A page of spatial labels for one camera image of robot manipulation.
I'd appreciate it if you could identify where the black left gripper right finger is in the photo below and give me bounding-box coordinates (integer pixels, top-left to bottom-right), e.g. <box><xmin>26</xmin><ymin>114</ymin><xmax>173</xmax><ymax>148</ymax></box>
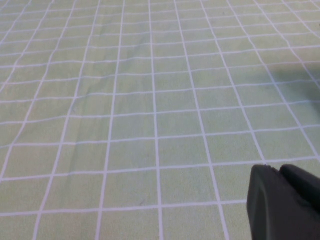
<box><xmin>278</xmin><ymin>164</ymin><xmax>320</xmax><ymax>215</ymax></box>

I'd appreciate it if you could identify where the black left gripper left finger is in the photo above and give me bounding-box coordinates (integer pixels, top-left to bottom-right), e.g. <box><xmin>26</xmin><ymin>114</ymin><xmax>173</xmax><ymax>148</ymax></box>
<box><xmin>246</xmin><ymin>164</ymin><xmax>320</xmax><ymax>240</ymax></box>

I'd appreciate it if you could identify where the green white-checked tablecloth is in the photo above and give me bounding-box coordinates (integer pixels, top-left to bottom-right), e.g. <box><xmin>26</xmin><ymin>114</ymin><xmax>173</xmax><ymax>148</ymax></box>
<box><xmin>0</xmin><ymin>0</ymin><xmax>320</xmax><ymax>240</ymax></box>

